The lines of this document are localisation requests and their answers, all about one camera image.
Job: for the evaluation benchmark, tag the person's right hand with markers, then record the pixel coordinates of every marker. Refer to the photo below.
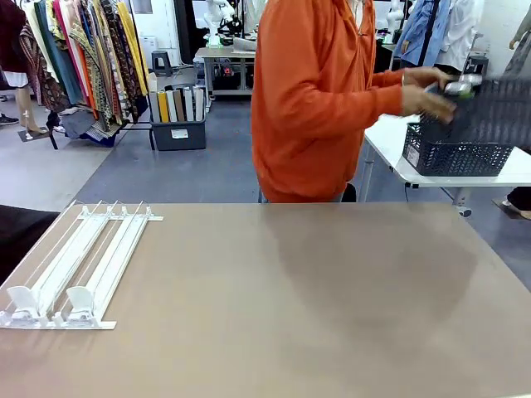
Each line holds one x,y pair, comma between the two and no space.
427,103

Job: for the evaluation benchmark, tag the person's left hand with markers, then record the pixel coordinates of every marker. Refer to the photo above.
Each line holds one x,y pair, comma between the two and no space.
427,78

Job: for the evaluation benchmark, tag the grey plastic basket with label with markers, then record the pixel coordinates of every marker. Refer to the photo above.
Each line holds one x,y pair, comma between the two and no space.
456,161

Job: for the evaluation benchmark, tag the grey plastic woven basket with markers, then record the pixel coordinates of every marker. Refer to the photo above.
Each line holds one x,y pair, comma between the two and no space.
498,108

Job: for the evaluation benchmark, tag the person's left forearm orange sleeve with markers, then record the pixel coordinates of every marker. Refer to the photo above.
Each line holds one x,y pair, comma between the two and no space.
388,79

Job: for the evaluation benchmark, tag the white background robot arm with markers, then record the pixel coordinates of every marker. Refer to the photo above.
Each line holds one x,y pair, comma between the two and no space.
395,14

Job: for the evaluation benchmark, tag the black robot base cover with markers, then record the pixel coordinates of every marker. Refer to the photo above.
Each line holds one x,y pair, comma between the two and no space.
16,244

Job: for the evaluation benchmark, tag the person's right forearm orange sleeve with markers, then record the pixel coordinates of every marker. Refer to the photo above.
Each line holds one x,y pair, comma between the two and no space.
381,103

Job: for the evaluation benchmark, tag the white can dispenser rack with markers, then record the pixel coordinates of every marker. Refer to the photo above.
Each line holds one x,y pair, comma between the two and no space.
103,265

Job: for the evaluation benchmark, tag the blue shirt on mannequin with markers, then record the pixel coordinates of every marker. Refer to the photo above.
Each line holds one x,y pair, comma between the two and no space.
415,33

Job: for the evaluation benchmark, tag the black small stool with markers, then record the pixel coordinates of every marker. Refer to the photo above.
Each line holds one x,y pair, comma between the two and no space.
477,62

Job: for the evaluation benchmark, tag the white shirt on mannequin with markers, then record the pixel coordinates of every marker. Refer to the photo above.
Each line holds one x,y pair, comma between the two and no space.
460,33

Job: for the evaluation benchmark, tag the mannequin in grey dress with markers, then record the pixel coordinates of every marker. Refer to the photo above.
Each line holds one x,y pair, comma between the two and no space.
520,45

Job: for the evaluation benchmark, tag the white side table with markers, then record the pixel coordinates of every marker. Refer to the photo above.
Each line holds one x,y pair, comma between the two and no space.
518,170

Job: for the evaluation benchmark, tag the person in orange hoodie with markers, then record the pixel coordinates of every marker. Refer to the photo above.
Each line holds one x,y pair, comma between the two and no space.
298,103

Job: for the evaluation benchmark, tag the bystander leg with shoe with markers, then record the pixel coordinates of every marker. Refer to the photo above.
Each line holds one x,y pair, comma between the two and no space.
520,199

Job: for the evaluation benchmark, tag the grey metal work table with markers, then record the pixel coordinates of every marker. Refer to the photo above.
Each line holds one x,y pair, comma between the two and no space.
224,54

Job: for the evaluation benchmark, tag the white background robot with base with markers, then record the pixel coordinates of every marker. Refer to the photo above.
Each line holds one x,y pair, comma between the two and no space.
213,25

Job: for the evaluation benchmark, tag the white vinyl roll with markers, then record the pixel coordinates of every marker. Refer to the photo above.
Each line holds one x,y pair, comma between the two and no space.
171,108
199,105
154,108

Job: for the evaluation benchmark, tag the grey vinyl roll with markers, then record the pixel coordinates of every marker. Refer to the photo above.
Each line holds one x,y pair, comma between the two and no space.
188,105

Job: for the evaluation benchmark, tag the brown vinyl roll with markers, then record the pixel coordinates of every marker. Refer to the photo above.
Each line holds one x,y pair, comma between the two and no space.
179,105

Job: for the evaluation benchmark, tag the grey storage bin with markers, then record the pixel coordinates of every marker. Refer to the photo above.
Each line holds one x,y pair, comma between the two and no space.
178,139

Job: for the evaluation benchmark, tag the black vinyl roll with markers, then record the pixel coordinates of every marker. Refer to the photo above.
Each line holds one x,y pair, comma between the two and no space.
174,88

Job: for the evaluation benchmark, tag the yellow vinyl roll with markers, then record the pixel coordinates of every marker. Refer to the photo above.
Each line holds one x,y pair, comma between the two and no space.
164,108

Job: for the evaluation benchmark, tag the grey plastic step stool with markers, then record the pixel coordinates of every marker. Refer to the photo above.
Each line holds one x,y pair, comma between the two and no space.
162,56

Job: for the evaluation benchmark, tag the white small cabinet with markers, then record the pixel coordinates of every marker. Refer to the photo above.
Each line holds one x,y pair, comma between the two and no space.
148,45

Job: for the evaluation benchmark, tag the black clothes rack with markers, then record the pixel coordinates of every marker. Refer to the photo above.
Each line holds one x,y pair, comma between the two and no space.
137,128

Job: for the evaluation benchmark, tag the yellow hanging garment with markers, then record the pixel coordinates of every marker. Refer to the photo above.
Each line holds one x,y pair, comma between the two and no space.
132,49

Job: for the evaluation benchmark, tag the zigzag patterned hanging garment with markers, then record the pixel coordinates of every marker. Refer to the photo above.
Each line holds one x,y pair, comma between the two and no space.
93,83

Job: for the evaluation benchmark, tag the pile of fabrics on floor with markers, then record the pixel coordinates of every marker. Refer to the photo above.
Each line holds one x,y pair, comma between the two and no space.
83,124

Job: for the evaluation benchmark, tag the teal hanging garment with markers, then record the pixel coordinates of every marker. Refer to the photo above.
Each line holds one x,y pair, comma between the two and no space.
62,70

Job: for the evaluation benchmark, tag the brown patterned hanging garment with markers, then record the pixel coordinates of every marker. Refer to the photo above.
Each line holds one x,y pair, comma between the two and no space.
45,91

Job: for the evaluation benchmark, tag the mannequin legs on stand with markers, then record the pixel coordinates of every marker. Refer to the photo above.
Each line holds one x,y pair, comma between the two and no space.
25,108

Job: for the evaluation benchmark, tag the maroon hanging garment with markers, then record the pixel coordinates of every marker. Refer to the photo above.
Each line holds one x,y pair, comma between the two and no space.
10,37

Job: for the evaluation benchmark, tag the black sneaker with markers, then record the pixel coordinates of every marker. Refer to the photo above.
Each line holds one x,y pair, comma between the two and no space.
8,120

